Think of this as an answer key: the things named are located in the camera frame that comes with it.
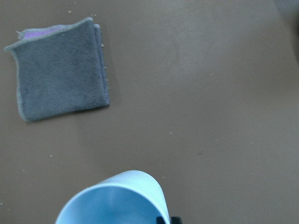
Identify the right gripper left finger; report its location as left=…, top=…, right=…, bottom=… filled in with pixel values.
left=156, top=217, right=164, bottom=224

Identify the blue cup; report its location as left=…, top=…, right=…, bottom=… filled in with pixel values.
left=56, top=170, right=171, bottom=224

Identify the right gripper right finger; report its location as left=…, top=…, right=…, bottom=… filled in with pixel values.
left=171, top=217, right=182, bottom=224

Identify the grey folded cloth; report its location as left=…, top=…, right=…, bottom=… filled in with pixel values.
left=5, top=17, right=110, bottom=121

